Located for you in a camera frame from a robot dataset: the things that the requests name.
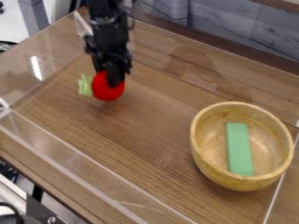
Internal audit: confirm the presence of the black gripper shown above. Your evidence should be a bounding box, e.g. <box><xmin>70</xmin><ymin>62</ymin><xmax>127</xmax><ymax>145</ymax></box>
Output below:
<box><xmin>84</xmin><ymin>0</ymin><xmax>132</xmax><ymax>88</ymax></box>

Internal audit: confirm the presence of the red plush fruit green stem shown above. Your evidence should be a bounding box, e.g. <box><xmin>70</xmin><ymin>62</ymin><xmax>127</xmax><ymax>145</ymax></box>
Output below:
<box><xmin>79</xmin><ymin>71</ymin><xmax>126</xmax><ymax>102</ymax></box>

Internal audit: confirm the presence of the green rectangular block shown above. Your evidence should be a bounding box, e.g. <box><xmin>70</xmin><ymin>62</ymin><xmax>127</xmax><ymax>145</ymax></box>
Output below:
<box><xmin>226</xmin><ymin>122</ymin><xmax>254</xmax><ymax>176</ymax></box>

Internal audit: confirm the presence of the black table leg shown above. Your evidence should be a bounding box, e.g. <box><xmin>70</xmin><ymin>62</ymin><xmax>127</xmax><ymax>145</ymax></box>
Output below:
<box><xmin>32</xmin><ymin>185</ymin><xmax>43</xmax><ymax>202</ymax></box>

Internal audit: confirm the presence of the wooden bowl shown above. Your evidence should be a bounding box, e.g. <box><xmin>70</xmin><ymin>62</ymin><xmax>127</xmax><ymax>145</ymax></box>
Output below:
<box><xmin>191</xmin><ymin>101</ymin><xmax>295</xmax><ymax>192</ymax></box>

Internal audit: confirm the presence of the clear acrylic enclosure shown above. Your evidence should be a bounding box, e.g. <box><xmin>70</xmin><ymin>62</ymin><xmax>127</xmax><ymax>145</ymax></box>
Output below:
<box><xmin>0</xmin><ymin>13</ymin><xmax>299</xmax><ymax>224</ymax></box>

